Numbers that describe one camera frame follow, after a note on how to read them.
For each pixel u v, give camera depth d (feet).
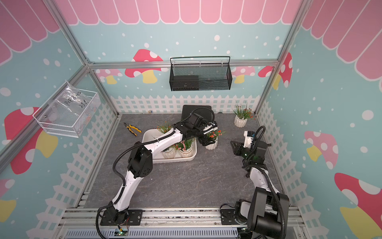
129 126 3.67
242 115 3.47
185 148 2.80
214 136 2.79
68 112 2.40
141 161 1.87
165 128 3.17
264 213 1.36
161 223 2.42
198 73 3.15
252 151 2.48
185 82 2.87
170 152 2.95
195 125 2.45
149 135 3.37
